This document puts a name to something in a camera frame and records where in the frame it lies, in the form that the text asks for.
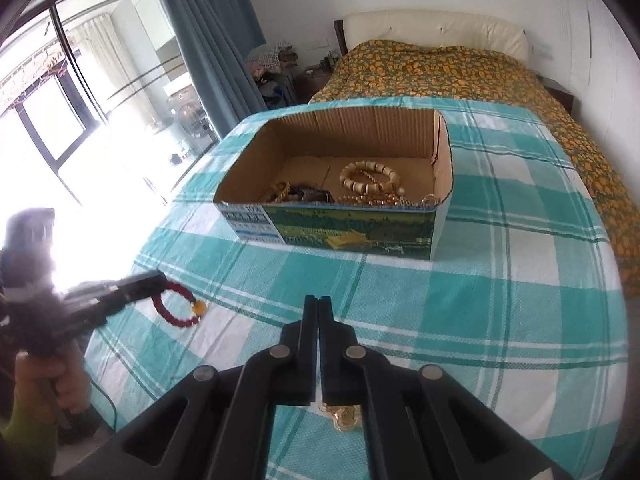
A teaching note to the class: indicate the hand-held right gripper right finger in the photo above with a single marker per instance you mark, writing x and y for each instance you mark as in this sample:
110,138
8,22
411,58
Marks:
326,335

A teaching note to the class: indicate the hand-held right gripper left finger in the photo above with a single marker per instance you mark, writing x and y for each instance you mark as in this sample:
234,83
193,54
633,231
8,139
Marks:
311,335

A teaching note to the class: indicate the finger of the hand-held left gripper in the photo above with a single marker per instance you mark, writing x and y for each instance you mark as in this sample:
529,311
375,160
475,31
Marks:
122,302
142,282

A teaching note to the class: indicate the gold pendant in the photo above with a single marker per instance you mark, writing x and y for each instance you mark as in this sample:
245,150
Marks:
347,417

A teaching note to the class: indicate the printed cardboard box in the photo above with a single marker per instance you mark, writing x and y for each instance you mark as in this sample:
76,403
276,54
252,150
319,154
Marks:
350,235

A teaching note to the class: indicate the person's left forearm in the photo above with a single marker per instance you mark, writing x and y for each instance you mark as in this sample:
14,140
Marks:
25,440

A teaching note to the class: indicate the person's left hand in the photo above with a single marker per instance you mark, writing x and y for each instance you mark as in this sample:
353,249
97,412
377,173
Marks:
35,380

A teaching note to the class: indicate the teal checked bedsheet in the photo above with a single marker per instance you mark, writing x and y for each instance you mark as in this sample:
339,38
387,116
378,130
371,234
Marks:
500,310

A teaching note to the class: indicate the sliding glass door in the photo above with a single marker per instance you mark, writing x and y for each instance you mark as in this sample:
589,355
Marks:
65,85

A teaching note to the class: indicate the pile of clothes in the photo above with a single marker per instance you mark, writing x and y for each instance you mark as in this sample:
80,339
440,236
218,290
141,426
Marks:
267,67

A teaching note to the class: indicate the dark wooden nightstand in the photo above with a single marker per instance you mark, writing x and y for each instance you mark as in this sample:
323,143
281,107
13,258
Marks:
309,85
560,94

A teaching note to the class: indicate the blue-grey curtain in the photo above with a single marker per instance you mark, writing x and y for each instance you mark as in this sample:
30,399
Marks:
210,35

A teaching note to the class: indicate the orange floral blanket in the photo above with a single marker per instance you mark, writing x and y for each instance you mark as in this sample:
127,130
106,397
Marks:
450,70

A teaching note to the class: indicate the cream padded headboard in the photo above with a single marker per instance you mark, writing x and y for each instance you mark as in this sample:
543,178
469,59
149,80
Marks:
425,27

